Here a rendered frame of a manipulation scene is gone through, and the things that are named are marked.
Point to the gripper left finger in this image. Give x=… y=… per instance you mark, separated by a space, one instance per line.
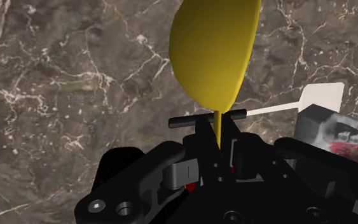
x=154 y=164

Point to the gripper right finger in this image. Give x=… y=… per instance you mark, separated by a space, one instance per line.
x=315 y=167

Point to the yellow spoon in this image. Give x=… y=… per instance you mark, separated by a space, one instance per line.
x=211 y=56

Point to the grey box with red print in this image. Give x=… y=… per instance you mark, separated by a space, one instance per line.
x=336 y=130

